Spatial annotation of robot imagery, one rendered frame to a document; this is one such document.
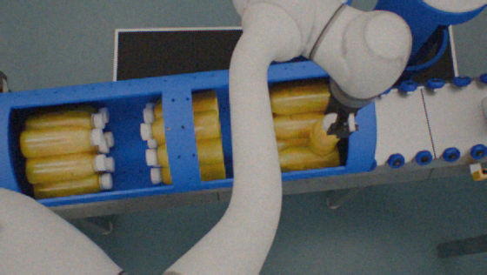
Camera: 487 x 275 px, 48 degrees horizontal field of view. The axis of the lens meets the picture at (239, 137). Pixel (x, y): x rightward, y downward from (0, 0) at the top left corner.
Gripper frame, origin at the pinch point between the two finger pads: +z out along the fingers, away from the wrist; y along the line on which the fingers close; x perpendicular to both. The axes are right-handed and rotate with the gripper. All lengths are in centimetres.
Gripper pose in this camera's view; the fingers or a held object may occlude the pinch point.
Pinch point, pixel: (334, 118)
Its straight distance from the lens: 119.2
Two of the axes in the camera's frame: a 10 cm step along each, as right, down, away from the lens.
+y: -1.1, -9.6, 2.5
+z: -0.1, 2.6, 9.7
